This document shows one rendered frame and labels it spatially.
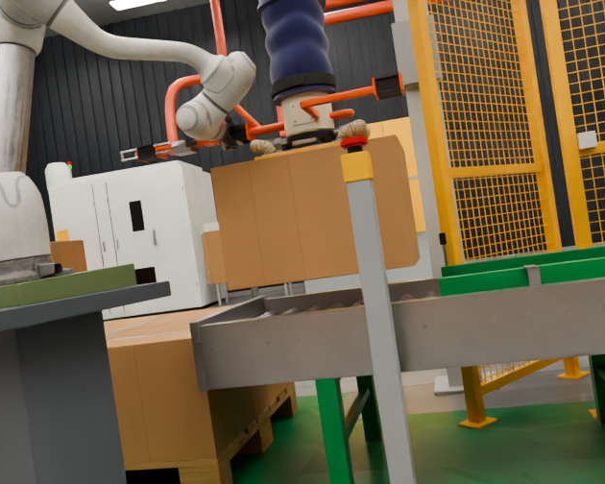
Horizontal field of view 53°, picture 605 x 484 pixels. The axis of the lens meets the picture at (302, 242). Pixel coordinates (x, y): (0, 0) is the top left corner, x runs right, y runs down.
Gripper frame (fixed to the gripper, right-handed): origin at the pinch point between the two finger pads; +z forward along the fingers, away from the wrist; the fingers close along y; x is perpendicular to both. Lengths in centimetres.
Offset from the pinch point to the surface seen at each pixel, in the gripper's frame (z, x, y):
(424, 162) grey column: 93, 61, 12
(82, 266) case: 15, -78, 37
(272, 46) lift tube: -7.2, 19.7, -25.7
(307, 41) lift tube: -8.2, 32.1, -24.2
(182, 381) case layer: -21, -23, 80
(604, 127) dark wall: 1083, 385, -94
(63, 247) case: 5, -79, 29
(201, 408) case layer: -21, -18, 89
